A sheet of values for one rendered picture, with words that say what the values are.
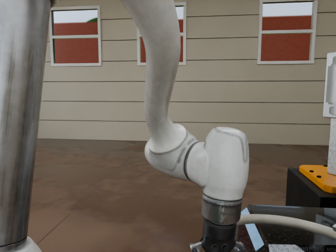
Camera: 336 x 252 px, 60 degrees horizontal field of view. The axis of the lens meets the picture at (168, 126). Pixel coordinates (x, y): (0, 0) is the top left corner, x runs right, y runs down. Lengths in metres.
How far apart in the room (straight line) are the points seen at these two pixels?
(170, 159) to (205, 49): 6.54
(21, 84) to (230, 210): 0.47
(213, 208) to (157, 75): 0.32
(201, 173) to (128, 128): 6.83
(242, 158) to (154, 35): 0.32
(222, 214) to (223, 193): 0.05
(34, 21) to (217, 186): 0.46
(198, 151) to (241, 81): 6.58
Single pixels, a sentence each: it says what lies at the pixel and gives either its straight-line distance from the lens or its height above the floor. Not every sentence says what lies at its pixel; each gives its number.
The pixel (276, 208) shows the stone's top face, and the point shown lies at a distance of 1.39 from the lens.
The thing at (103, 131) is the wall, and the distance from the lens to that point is 7.67.
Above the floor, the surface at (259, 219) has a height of 0.91.
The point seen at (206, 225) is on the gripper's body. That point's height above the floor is 1.03.
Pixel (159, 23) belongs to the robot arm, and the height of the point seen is 1.44.
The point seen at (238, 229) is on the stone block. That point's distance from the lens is 1.31.
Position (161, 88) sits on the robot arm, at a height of 1.34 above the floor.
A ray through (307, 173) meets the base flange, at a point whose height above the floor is 0.77.
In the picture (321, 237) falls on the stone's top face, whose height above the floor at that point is 0.82.
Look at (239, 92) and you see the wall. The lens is 7.17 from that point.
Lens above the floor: 1.34
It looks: 8 degrees down
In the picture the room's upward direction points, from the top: straight up
